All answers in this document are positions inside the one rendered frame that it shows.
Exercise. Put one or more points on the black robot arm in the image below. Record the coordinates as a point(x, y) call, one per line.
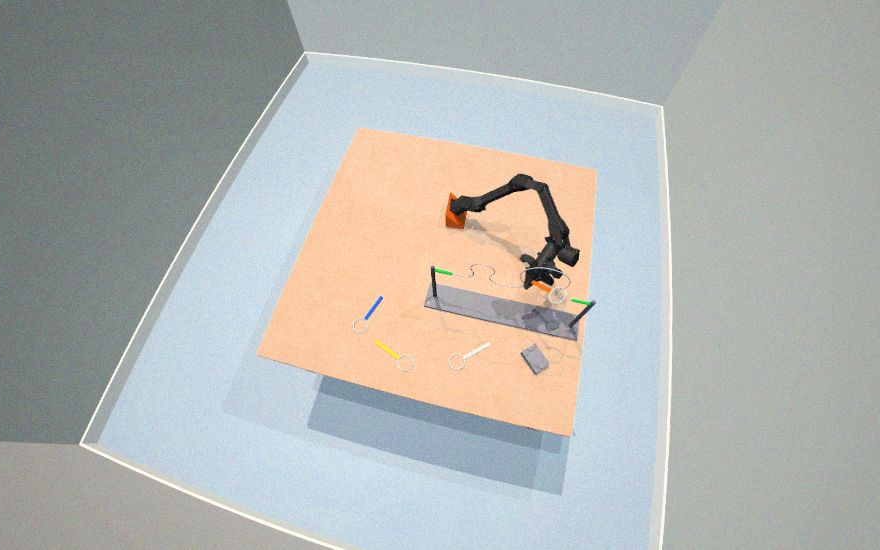
point(557, 227)

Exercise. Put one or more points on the white ring with straight handle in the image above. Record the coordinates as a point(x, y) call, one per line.
point(469, 354)

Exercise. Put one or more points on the white ring with blue handle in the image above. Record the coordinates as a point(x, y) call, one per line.
point(369, 313)

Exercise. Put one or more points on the grey hoop with yellow handle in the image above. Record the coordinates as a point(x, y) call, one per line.
point(395, 355)

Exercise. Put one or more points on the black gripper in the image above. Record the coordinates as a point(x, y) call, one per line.
point(534, 274)

